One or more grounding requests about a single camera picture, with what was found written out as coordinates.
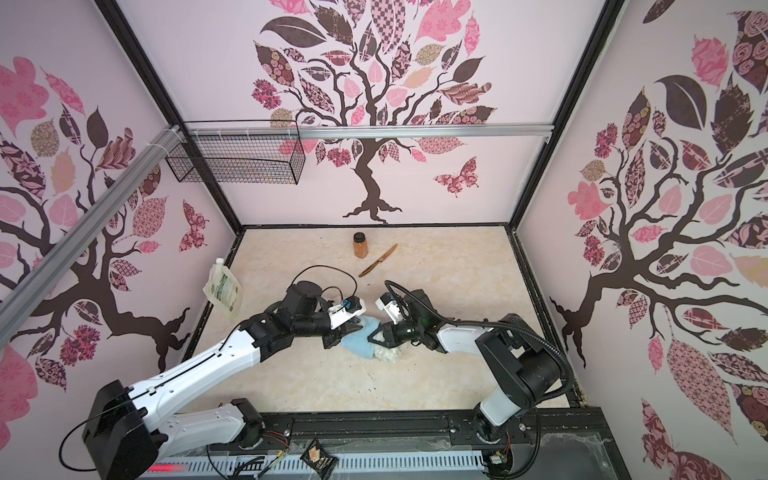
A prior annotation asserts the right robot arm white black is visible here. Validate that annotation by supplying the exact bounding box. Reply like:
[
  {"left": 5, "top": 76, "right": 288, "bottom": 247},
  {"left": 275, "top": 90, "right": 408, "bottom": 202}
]
[{"left": 368, "top": 282, "right": 574, "bottom": 437}]

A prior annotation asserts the amber spice jar black lid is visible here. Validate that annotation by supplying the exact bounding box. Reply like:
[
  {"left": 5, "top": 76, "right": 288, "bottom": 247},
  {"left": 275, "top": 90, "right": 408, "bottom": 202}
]
[{"left": 353, "top": 232, "right": 368, "bottom": 259}]

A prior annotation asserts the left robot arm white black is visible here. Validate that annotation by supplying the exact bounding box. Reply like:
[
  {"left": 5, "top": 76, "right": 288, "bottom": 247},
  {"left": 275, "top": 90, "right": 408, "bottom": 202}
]
[{"left": 82, "top": 281, "right": 366, "bottom": 479}]

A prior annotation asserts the black wire basket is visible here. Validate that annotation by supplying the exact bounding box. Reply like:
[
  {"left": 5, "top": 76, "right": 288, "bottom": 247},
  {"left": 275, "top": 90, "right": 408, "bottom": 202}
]
[{"left": 165, "top": 120, "right": 307, "bottom": 185}]

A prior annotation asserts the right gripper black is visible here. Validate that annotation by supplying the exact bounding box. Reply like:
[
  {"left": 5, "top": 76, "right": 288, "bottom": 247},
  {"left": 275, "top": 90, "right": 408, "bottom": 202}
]
[{"left": 369, "top": 319, "right": 426, "bottom": 349}]

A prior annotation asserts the red marker pen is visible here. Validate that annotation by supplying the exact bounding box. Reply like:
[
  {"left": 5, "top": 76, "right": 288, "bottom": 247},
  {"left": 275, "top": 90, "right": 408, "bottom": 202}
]
[{"left": 147, "top": 463, "right": 186, "bottom": 473}]

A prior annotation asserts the left aluminium rail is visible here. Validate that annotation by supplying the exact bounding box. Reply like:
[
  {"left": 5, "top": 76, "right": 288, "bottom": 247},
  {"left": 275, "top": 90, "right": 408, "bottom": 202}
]
[{"left": 1, "top": 125, "right": 183, "bottom": 345}]

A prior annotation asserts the white slotted cable duct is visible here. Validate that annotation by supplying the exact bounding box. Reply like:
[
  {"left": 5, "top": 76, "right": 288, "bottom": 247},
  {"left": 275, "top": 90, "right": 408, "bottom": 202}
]
[{"left": 141, "top": 451, "right": 485, "bottom": 479}]

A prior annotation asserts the white green refill pouch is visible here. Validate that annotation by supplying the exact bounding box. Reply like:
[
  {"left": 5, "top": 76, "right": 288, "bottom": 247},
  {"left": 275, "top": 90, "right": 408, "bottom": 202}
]
[{"left": 203, "top": 258, "right": 242, "bottom": 319}]

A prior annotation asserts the wooden knife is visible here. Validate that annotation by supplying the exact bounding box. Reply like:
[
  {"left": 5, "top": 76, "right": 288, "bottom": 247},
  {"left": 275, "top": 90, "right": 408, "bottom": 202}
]
[{"left": 358, "top": 243, "right": 398, "bottom": 278}]

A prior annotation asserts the left camera black cable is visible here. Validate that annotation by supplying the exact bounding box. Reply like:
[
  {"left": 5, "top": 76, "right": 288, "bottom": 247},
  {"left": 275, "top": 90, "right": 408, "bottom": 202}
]
[{"left": 289, "top": 264, "right": 360, "bottom": 301}]

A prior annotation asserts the black corrugated cable hose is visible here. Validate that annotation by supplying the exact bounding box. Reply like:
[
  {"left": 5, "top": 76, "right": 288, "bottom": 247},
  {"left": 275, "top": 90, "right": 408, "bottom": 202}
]
[{"left": 383, "top": 280, "right": 576, "bottom": 403}]

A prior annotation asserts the rear aluminium rail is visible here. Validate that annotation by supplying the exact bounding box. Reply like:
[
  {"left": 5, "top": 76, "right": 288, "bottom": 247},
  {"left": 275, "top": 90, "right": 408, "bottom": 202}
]
[{"left": 187, "top": 123, "right": 554, "bottom": 140}]

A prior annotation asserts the aluminium rail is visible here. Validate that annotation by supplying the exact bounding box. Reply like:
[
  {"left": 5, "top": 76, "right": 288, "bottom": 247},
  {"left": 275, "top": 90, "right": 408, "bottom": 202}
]
[
  {"left": 1, "top": 125, "right": 183, "bottom": 345},
  {"left": 187, "top": 123, "right": 554, "bottom": 140}
]

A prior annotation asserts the small black brown packet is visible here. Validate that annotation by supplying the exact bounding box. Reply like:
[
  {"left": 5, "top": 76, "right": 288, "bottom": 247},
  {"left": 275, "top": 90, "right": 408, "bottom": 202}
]
[{"left": 300, "top": 439, "right": 339, "bottom": 480}]

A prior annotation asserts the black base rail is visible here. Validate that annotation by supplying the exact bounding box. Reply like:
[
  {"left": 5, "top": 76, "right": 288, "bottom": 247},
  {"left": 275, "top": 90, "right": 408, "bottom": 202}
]
[{"left": 211, "top": 407, "right": 612, "bottom": 454}]

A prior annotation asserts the light blue bear hoodie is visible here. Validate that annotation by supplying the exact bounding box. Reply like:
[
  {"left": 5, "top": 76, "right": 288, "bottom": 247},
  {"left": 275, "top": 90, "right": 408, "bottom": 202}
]
[{"left": 341, "top": 315, "right": 381, "bottom": 360}]

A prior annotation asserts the white teddy bear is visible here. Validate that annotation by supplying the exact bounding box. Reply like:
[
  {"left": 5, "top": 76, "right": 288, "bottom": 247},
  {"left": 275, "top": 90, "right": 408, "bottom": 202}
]
[{"left": 372, "top": 346, "right": 402, "bottom": 363}]

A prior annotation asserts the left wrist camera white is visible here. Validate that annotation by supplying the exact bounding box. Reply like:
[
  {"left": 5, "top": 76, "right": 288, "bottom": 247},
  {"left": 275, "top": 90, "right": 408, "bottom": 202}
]
[{"left": 328, "top": 296, "right": 366, "bottom": 330}]

